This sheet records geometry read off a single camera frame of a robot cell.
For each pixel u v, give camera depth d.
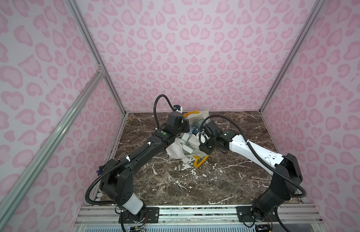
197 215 0.75
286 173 0.44
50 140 0.57
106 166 0.45
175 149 0.82
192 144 0.86
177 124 0.64
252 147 0.51
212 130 0.64
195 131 0.74
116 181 0.43
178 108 0.72
